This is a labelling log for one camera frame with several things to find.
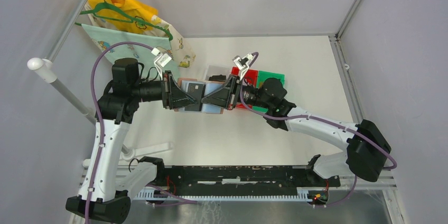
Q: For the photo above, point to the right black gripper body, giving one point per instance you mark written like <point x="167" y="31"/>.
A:
<point x="235" y="85"/>

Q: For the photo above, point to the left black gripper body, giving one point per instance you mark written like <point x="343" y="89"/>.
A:
<point x="166" y="89"/>

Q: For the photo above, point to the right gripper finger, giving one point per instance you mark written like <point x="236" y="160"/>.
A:
<point x="230" y="84"/>
<point x="219" y="98"/>

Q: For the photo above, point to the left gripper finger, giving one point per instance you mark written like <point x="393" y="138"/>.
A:
<point x="173" y="84"/>
<point x="181" y="99"/>

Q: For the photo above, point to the tan leather card holder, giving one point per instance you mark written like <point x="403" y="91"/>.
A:
<point x="210" y="87"/>

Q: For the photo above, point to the black credit card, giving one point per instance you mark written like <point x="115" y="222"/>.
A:
<point x="196" y="90"/>

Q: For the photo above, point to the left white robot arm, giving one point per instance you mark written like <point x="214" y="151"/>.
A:
<point x="101" y="197"/>

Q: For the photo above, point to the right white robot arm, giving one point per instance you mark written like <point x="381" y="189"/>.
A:
<point x="363" y="149"/>

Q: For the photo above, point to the red plastic bin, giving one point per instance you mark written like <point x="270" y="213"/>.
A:
<point x="251" y="76"/>

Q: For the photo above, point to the white plastic bin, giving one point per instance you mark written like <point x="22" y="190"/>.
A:
<point x="216" y="70"/>

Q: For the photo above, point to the cream patterned cloth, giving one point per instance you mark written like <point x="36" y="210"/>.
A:
<point x="182" y="52"/>

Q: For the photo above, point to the green plastic bin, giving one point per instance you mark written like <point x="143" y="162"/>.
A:
<point x="273" y="75"/>

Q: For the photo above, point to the green clothes hanger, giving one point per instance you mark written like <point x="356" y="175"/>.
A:
<point x="128" y="19"/>

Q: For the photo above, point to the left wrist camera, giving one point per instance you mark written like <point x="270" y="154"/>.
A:
<point x="161" y="60"/>

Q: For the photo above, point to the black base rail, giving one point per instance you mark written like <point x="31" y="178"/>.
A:
<point x="240" y="180"/>

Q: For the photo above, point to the white cable duct strip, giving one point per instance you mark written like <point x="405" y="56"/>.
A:
<point x="149" y="194"/>

